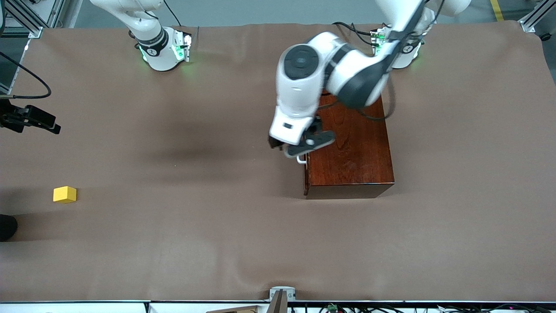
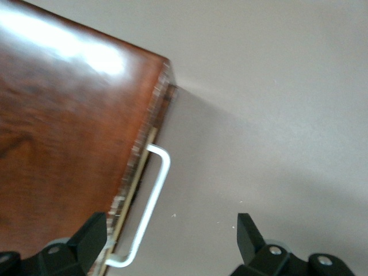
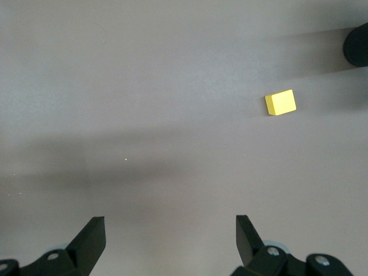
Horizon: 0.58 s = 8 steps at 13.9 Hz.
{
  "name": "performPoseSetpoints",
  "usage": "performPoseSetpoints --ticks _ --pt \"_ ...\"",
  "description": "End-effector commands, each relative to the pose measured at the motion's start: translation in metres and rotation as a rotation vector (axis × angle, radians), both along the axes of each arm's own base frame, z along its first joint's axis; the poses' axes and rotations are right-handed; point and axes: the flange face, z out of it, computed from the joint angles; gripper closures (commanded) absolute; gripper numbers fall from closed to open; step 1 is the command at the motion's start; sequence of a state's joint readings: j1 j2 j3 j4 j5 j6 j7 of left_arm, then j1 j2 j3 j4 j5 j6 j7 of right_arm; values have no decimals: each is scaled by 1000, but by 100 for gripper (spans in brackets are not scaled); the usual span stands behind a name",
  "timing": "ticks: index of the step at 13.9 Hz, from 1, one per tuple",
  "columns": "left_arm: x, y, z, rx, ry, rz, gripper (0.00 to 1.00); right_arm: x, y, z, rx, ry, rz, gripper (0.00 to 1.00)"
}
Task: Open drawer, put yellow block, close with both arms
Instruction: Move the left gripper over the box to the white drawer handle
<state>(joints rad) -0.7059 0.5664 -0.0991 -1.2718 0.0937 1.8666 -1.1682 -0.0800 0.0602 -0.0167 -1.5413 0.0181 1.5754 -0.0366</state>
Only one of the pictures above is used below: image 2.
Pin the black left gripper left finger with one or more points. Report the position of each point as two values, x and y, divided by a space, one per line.
86 244

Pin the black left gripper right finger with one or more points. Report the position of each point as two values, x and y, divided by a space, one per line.
253 247

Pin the light wood drawer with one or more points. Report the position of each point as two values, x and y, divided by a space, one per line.
149 138

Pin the dark red wooden cabinet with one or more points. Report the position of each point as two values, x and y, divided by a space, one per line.
57 143

